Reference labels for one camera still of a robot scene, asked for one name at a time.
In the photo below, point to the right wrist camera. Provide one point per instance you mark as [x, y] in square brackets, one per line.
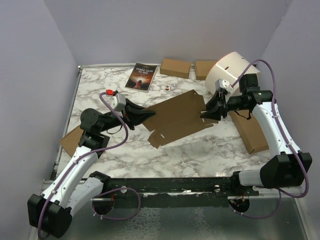
[222, 85]

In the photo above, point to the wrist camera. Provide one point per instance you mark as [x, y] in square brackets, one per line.
[222, 85]
[118, 100]

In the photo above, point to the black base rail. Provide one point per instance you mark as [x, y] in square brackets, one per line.
[177, 192]

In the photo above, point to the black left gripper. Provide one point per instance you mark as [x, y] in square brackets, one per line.
[133, 114]

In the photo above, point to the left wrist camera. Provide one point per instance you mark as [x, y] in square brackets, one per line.
[118, 100]

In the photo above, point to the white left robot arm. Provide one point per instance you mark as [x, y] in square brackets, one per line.
[52, 211]

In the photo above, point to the white cylindrical drum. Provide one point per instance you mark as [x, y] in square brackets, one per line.
[228, 68]

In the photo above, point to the cardboard box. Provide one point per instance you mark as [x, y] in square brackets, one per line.
[175, 68]
[71, 140]
[249, 131]
[176, 118]
[202, 68]

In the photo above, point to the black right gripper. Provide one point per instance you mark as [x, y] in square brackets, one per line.
[213, 112]

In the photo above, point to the Three Days To See book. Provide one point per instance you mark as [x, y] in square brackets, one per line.
[141, 77]

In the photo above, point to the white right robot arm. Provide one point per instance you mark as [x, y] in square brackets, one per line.
[288, 165]

